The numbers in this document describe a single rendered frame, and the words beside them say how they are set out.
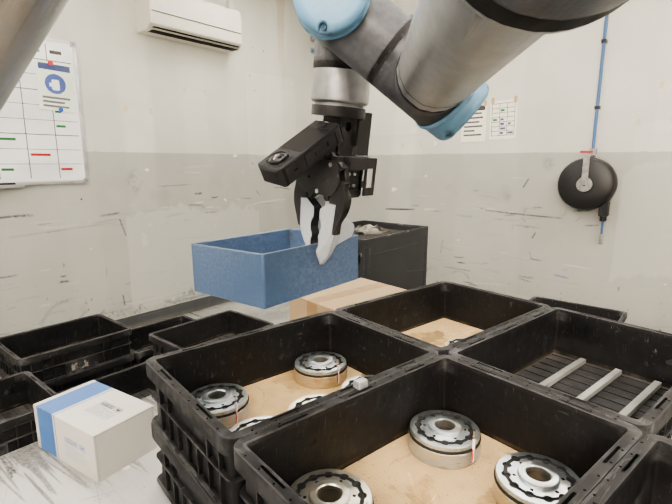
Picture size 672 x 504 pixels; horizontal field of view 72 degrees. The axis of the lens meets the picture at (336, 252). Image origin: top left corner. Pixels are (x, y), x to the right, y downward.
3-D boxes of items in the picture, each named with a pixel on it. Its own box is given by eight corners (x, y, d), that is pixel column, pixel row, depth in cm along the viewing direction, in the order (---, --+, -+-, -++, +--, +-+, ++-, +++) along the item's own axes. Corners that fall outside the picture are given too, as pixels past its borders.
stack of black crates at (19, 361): (34, 480, 162) (17, 361, 154) (6, 447, 181) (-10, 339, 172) (142, 430, 192) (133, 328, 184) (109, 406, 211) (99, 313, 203)
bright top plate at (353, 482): (331, 551, 47) (331, 546, 47) (268, 503, 53) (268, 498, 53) (389, 498, 54) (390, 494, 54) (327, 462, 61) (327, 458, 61)
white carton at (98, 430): (38, 446, 90) (32, 404, 88) (97, 418, 100) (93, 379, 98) (98, 483, 79) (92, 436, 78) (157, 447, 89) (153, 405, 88)
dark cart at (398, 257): (363, 419, 227) (365, 239, 210) (297, 391, 255) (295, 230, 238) (422, 376, 272) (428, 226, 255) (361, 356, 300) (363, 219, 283)
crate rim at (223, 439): (228, 461, 53) (227, 442, 53) (143, 372, 76) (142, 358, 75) (442, 365, 78) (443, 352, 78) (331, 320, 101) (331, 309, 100)
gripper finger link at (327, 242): (357, 263, 66) (363, 200, 64) (330, 270, 62) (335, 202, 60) (341, 258, 68) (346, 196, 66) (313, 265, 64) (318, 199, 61)
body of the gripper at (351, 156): (374, 200, 65) (384, 111, 62) (334, 204, 58) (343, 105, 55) (333, 191, 70) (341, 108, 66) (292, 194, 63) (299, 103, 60)
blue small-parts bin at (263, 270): (264, 309, 57) (262, 254, 56) (193, 291, 66) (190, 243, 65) (358, 278, 72) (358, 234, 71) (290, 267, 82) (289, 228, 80)
